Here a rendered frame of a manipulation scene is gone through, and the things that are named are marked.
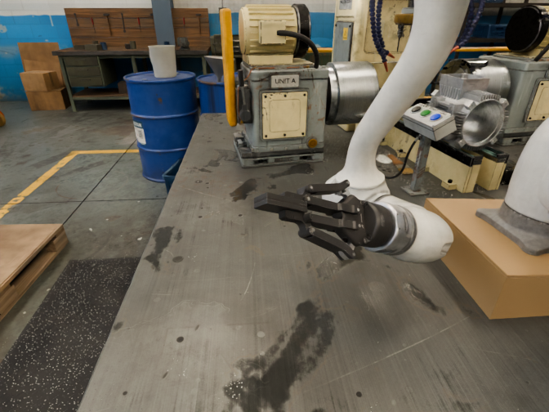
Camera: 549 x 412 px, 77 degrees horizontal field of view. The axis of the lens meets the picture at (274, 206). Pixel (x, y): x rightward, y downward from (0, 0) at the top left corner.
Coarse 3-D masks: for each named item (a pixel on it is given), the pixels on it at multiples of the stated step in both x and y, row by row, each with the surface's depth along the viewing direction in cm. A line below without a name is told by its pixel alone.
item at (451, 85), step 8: (440, 80) 125; (448, 80) 122; (456, 80) 118; (464, 80) 115; (472, 80) 115; (480, 80) 116; (488, 80) 117; (440, 88) 126; (448, 88) 122; (456, 88) 118; (464, 88) 116; (472, 88) 117; (480, 88) 117; (448, 96) 123; (456, 96) 119
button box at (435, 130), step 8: (408, 112) 112; (416, 112) 109; (432, 112) 105; (440, 112) 103; (408, 120) 111; (416, 120) 106; (424, 120) 104; (432, 120) 101; (440, 120) 100; (448, 120) 99; (416, 128) 109; (424, 128) 104; (432, 128) 99; (440, 128) 100; (448, 128) 100; (456, 128) 101; (432, 136) 102; (440, 136) 101
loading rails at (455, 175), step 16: (400, 128) 150; (384, 144) 161; (400, 144) 151; (416, 144) 140; (432, 144) 130; (448, 144) 127; (432, 160) 131; (448, 160) 123; (464, 160) 115; (480, 160) 113; (496, 160) 115; (448, 176) 124; (464, 176) 116; (480, 176) 122; (496, 176) 118; (464, 192) 118
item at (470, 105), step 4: (432, 92) 127; (436, 92) 126; (500, 100) 114; (504, 100) 113; (464, 104) 112; (468, 104) 111; (472, 104) 110; (504, 104) 113; (508, 104) 113; (468, 108) 111; (472, 108) 111; (504, 108) 114; (456, 140) 118; (460, 140) 116; (492, 140) 119; (496, 140) 119; (456, 144) 119; (460, 144) 117; (464, 144) 117; (492, 144) 119
